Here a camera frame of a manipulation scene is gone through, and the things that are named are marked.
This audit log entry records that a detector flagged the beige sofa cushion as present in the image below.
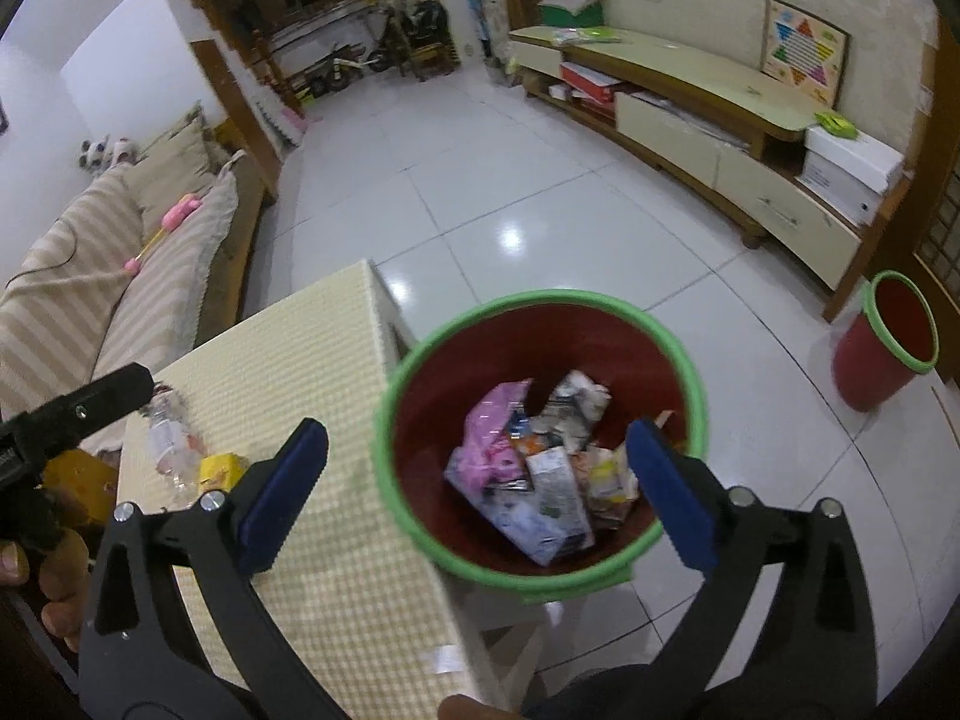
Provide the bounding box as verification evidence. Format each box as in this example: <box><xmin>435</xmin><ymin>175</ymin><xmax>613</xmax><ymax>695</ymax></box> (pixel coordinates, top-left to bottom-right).
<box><xmin>139</xmin><ymin>109</ymin><xmax>226</xmax><ymax>211</ymax></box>

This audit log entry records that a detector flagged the checkered yellow tablecloth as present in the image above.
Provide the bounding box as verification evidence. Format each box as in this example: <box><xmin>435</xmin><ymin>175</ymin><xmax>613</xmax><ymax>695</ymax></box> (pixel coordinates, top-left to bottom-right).
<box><xmin>116</xmin><ymin>259</ymin><xmax>481</xmax><ymax>706</ymax></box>

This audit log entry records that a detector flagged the white storage box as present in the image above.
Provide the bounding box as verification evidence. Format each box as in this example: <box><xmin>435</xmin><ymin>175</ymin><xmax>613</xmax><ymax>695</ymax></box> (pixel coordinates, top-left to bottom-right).
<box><xmin>795</xmin><ymin>124</ymin><xmax>906</xmax><ymax>226</ymax></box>

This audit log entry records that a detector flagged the pink toy wand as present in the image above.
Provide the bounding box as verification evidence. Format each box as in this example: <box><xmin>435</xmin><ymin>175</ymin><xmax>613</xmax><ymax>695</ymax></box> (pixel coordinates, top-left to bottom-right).
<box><xmin>124</xmin><ymin>193</ymin><xmax>203</xmax><ymax>275</ymax></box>

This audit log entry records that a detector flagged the yellow green plastic bag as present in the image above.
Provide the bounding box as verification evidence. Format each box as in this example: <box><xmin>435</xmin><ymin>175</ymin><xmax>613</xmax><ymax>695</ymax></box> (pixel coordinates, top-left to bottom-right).
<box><xmin>551</xmin><ymin>25</ymin><xmax>623</xmax><ymax>46</ymax></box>

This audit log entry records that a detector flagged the pink plastic wrapper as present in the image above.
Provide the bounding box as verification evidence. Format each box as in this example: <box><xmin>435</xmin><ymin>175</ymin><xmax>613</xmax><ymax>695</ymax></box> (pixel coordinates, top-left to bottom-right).
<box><xmin>461</xmin><ymin>382</ymin><xmax>533</xmax><ymax>496</ymax></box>

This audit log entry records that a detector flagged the striped beige sofa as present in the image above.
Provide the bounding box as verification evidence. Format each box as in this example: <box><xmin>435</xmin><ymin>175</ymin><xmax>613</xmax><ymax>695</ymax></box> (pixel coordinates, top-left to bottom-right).
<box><xmin>0</xmin><ymin>101</ymin><xmax>278</xmax><ymax>421</ymax></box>

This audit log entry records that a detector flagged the light blue toothpaste box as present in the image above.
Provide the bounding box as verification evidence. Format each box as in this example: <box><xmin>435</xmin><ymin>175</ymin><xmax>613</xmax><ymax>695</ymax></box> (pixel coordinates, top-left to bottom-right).
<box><xmin>446</xmin><ymin>446</ymin><xmax>595</xmax><ymax>567</ymax></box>

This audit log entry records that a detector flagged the black cable on sofa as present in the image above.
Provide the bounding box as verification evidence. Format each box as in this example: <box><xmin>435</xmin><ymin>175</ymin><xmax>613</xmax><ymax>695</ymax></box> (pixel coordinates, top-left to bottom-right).
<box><xmin>0</xmin><ymin>217</ymin><xmax>83</xmax><ymax>290</ymax></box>

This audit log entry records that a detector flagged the printed paper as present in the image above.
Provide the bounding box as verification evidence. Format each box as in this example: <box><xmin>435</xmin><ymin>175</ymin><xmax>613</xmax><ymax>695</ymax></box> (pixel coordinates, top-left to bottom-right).
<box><xmin>570</xmin><ymin>442</ymin><xmax>638</xmax><ymax>522</ymax></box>
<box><xmin>551</xmin><ymin>371</ymin><xmax>610</xmax><ymax>451</ymax></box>

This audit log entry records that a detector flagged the person's left hand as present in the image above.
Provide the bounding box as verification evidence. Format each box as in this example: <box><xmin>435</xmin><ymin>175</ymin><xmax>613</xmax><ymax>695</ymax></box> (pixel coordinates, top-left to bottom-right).
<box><xmin>0</xmin><ymin>525</ymin><xmax>95</xmax><ymax>653</ymax></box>

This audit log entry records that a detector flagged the framed star checkers board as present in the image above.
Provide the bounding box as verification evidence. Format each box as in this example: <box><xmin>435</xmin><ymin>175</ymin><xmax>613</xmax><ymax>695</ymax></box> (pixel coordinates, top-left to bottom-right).
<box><xmin>759</xmin><ymin>0</ymin><xmax>851</xmax><ymax>110</ymax></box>

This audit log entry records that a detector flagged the small wooden chair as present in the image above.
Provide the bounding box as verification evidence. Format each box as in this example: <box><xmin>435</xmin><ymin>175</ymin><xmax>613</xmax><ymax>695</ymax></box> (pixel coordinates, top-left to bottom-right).
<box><xmin>409</xmin><ymin>43</ymin><xmax>457</xmax><ymax>77</ymax></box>

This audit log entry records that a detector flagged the clear plastic bottle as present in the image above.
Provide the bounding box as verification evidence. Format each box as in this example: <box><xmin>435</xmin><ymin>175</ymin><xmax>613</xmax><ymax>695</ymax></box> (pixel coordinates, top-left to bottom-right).
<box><xmin>146</xmin><ymin>390</ymin><xmax>207</xmax><ymax>511</ymax></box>

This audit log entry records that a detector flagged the red bin with green rim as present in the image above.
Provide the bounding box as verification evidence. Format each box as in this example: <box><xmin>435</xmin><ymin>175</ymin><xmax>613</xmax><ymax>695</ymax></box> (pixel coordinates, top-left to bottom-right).
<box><xmin>831</xmin><ymin>270</ymin><xmax>941</xmax><ymax>413</ymax></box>
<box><xmin>373</xmin><ymin>289</ymin><xmax>707</xmax><ymax>605</ymax></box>

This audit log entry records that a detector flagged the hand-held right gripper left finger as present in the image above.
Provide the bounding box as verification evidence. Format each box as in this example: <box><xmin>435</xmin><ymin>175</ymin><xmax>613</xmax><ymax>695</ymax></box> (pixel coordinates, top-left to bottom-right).
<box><xmin>79</xmin><ymin>418</ymin><xmax>331</xmax><ymax>720</ymax></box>

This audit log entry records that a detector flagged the red flat box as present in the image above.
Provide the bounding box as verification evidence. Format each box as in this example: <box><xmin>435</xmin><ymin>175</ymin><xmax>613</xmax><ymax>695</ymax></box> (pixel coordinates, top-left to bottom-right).
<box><xmin>559</xmin><ymin>60</ymin><xmax>623</xmax><ymax>106</ymax></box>

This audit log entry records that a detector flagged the black and white plush toy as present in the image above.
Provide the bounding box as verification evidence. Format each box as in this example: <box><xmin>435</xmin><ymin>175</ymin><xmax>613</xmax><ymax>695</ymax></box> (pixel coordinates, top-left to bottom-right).
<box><xmin>79</xmin><ymin>136</ymin><xmax>136</xmax><ymax>170</ymax></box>

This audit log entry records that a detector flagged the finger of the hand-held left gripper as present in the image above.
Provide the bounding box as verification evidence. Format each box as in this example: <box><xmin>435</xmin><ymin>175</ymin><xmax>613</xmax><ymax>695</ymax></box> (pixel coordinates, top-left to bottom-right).
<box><xmin>0</xmin><ymin>362</ymin><xmax>155</xmax><ymax>481</ymax></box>

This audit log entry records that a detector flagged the colourful tall board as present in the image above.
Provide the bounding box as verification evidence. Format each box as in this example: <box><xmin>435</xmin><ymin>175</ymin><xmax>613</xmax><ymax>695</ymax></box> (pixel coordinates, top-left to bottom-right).
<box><xmin>450</xmin><ymin>0</ymin><xmax>496</xmax><ymax>61</ymax></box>

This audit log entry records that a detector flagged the white balance bike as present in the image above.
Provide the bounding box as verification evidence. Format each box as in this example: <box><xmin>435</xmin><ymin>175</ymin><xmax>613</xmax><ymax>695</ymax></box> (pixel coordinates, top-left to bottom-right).
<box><xmin>307</xmin><ymin>45</ymin><xmax>376</xmax><ymax>98</ymax></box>

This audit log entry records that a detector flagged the cream wooden TV cabinet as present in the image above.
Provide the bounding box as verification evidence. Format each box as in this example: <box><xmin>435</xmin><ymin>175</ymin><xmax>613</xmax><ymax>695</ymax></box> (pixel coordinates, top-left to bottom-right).
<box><xmin>508</xmin><ymin>25</ymin><xmax>912</xmax><ymax>323</ymax></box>

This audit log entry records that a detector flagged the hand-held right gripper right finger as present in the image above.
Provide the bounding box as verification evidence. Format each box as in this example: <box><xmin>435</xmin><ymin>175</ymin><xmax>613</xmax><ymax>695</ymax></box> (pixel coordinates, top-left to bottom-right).
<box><xmin>626</xmin><ymin>420</ymin><xmax>878</xmax><ymax>720</ymax></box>

